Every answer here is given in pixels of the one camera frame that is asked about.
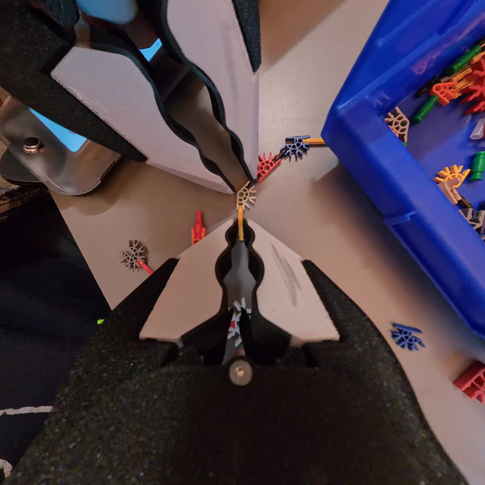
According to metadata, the phone with lit screen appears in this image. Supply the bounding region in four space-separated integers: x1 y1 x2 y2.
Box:
27 106 88 152

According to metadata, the pale grey toy connector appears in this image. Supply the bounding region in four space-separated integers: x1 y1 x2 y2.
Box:
236 181 257 211

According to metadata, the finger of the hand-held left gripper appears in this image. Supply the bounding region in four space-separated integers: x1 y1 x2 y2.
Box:
159 0 261 181
50 46 236 195

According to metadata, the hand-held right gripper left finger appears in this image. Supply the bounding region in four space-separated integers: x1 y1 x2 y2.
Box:
139 219 243 366

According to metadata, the toy rod and connector assembly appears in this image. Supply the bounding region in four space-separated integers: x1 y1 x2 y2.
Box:
96 211 252 347

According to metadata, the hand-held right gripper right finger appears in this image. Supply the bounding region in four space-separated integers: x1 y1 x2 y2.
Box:
244 219 340 365

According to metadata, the blue toy connector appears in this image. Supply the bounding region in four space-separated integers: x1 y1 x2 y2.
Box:
284 134 311 160
390 322 426 351

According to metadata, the red toy connector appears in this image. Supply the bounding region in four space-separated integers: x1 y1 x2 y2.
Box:
453 361 485 403

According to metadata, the pile of colourful toy pieces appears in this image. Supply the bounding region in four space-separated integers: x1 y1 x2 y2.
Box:
384 42 485 239

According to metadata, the red connector with black rod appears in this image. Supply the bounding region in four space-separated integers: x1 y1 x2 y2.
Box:
250 152 285 186

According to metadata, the blue plastic bin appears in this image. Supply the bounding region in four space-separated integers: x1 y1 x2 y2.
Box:
320 0 485 338

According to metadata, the shiny metal fitting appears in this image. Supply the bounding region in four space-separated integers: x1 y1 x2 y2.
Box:
0 95 122 196

